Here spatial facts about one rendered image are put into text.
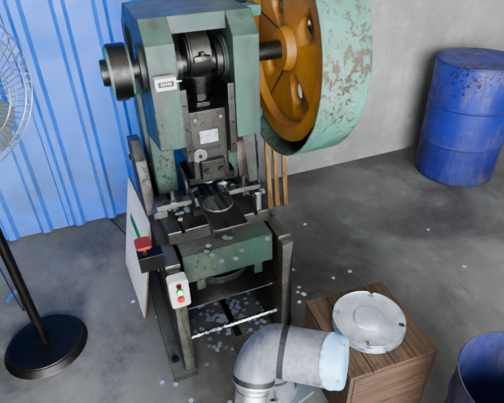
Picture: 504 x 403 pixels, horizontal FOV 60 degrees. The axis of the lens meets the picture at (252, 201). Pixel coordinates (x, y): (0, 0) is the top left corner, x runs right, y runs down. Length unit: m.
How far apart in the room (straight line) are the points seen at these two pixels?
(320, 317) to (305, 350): 0.95
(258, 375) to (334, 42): 0.96
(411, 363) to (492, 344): 0.30
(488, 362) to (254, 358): 1.20
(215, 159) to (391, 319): 0.96
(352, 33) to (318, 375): 0.98
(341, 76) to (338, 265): 1.48
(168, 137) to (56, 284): 1.47
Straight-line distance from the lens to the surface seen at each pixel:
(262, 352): 0.97
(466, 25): 4.02
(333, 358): 0.96
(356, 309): 1.91
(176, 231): 1.79
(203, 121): 1.66
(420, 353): 1.88
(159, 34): 1.52
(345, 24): 1.44
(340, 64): 1.43
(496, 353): 1.96
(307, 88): 1.67
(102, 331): 2.45
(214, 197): 1.82
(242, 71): 1.60
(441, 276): 2.76
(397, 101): 3.80
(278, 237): 1.83
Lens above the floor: 1.78
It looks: 34 degrees down
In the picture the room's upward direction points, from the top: 2 degrees counter-clockwise
